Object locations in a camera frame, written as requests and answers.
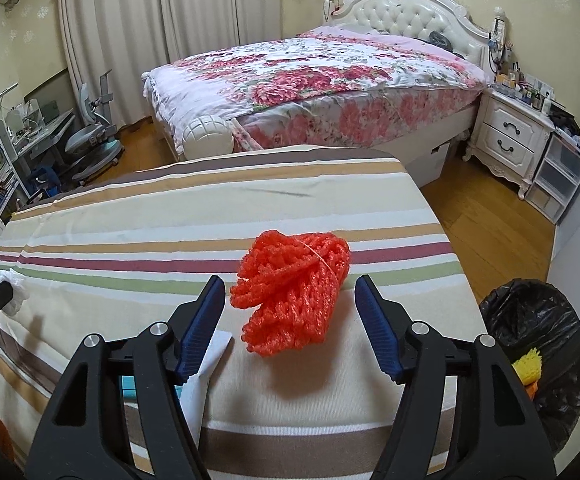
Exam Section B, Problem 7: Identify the group of small bottles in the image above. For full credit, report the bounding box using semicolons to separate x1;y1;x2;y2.
492;45;556;111

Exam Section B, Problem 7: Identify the grey desk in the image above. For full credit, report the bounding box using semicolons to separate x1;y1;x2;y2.
5;102;76;196

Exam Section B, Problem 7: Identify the orange foam net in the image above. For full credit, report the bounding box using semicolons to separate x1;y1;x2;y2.
229;230;352;358

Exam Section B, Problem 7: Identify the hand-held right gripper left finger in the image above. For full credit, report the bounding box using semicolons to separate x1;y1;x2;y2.
25;275;227;480

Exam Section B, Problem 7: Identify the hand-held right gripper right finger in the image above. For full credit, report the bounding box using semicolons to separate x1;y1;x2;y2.
354;275;556;480

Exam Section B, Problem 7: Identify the white plastic bag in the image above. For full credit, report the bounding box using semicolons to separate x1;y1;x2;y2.
0;269;31;317

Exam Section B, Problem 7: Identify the yellow foam net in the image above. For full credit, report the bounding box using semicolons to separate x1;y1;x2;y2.
512;350;543;386

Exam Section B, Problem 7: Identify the grey desk chair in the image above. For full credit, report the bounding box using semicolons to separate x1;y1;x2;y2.
62;72;123;183

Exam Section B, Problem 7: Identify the striped table cloth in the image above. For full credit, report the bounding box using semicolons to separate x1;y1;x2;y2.
0;145;488;480

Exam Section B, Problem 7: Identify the floral blanket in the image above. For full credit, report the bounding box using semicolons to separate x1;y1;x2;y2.
145;30;491;151

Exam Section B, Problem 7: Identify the white storage box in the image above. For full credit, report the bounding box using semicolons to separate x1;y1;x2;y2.
410;142;451;188

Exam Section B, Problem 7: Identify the clear plastic drawer unit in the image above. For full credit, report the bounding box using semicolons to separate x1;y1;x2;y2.
525;132;580;223

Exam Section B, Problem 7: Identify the black lined trash bin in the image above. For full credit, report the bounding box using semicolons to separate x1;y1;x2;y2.
477;280;580;456

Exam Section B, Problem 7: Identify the white tufted bed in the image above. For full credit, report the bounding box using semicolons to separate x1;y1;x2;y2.
142;0;506;161

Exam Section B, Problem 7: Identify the dark clothes heap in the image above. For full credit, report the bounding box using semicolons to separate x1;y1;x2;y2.
550;107;580;148

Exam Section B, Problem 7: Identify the beige curtain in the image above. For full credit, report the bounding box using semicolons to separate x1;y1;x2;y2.
57;0;283;126

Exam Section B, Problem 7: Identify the white nightstand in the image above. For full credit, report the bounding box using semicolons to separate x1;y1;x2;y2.
465;87;556;201

